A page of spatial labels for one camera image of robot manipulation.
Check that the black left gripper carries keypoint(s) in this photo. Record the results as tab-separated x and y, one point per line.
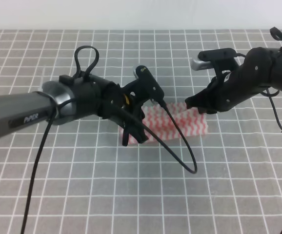
114	97

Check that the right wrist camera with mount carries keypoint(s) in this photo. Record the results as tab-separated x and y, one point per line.
219	59

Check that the grey grid tablecloth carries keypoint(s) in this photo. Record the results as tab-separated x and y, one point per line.
88	183

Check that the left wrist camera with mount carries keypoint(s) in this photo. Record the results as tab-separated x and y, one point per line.
149	84

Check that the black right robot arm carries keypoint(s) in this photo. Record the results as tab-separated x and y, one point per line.
275	77

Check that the pink white wavy striped towel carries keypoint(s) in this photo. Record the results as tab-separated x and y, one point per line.
190	121

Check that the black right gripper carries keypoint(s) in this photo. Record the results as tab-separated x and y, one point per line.
232	88

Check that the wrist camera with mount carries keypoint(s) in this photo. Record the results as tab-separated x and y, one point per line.
219	59
149	84

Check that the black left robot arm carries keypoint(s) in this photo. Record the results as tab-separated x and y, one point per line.
70	99

